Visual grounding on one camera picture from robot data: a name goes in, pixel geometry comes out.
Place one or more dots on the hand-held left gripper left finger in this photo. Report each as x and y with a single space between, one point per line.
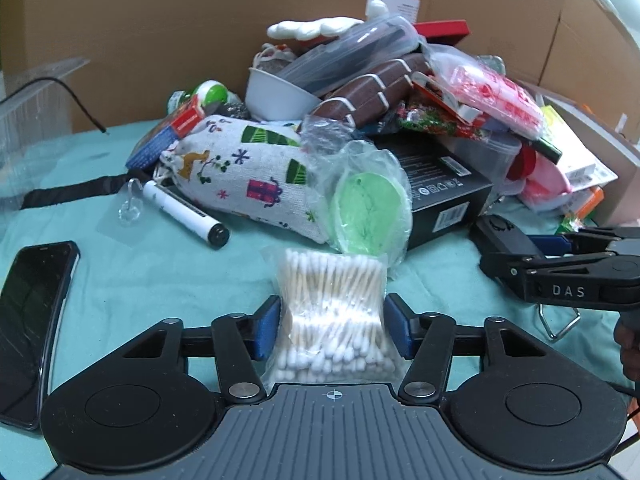
265 330

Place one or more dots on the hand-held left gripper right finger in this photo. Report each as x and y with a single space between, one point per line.
400 327

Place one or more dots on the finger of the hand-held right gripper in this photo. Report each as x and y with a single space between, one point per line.
550 245
500 250

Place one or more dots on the bag of cotton swabs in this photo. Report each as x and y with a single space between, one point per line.
330 305

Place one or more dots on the white cardboard box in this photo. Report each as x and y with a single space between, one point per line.
600 130

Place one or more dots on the person's right hand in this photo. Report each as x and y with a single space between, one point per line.
631 345

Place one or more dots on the orange packet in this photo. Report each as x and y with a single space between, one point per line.
587 202

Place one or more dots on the pink plastic item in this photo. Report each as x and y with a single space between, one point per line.
542 180

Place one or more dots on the black product box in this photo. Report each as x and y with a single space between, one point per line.
440 195

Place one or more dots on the small clear plastic tub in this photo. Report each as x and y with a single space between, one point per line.
490 152

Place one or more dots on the green disc in plastic bag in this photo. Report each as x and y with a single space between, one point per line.
370 205

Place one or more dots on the red and green candy bag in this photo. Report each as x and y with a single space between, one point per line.
430 122

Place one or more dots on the teal table cloth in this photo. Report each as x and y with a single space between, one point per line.
125 280

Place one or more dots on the white marker pen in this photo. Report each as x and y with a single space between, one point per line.
175 205

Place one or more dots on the printed cloth pouch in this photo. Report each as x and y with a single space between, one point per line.
235 175

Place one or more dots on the red and white bagged packet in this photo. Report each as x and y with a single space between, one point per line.
485 90

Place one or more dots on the clear plastic hook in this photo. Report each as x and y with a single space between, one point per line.
131 207

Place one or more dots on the large brown cardboard box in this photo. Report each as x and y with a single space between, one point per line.
590 50
150 35

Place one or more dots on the brown striped football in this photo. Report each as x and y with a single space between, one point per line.
370 92

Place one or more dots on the red and blue carton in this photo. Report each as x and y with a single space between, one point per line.
165 135

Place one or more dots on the steel wool scrubber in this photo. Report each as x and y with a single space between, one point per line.
230 110

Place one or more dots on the red box lid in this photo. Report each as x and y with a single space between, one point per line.
445 30

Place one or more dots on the white bowl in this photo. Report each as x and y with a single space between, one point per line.
275 97

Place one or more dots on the black smartphone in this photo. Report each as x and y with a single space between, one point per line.
30 320

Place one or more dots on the clear lidded plastic container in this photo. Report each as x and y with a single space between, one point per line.
350 50

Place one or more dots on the white hook on card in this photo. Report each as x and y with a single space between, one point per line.
400 10

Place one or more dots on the white mesh bag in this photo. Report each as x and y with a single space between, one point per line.
272 60

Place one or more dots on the white rubber glove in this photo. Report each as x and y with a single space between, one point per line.
310 27

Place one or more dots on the clear plastic tray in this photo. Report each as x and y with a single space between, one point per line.
30 125

